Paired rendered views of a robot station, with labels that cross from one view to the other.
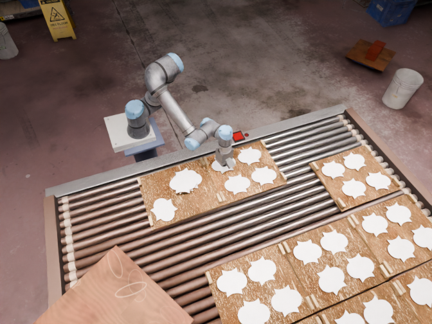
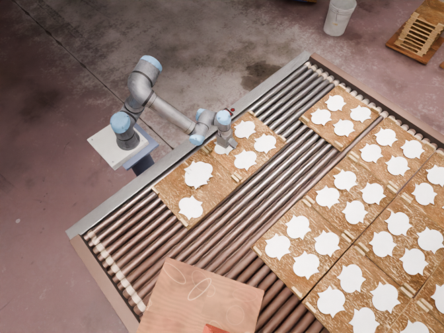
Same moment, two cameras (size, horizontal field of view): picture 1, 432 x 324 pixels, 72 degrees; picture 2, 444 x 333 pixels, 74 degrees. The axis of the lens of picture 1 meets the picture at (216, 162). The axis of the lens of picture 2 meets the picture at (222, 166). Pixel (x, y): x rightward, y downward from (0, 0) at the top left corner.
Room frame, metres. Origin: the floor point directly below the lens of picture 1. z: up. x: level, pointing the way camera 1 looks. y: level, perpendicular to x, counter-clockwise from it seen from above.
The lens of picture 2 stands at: (0.14, 0.25, 2.53)
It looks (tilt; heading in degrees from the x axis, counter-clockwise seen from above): 63 degrees down; 344
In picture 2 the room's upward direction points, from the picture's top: 4 degrees counter-clockwise
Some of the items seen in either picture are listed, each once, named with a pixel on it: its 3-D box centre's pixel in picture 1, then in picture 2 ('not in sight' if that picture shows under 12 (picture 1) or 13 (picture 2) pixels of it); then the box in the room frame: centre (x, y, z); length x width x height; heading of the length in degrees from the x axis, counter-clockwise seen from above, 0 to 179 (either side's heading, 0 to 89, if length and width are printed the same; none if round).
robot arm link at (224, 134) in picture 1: (224, 135); (223, 120); (1.07, -0.05, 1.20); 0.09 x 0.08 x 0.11; 51
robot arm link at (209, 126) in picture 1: (209, 128); (205, 119); (1.11, 0.04, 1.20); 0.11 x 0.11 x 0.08; 51
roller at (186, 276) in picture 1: (262, 247); (288, 207); (0.56, -0.25, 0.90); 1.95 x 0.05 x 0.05; 112
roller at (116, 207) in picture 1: (226, 173); (229, 152); (1.03, -0.07, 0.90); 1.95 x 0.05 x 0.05; 112
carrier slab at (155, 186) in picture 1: (179, 191); (195, 185); (0.87, 0.21, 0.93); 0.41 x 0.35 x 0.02; 113
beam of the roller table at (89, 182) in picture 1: (213, 148); (207, 133); (1.23, 0.02, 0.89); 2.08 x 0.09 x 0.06; 112
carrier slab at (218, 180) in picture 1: (243, 170); (244, 145); (1.03, -0.17, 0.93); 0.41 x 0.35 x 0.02; 112
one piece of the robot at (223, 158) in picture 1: (226, 156); (227, 138); (1.04, -0.06, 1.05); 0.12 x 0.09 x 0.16; 38
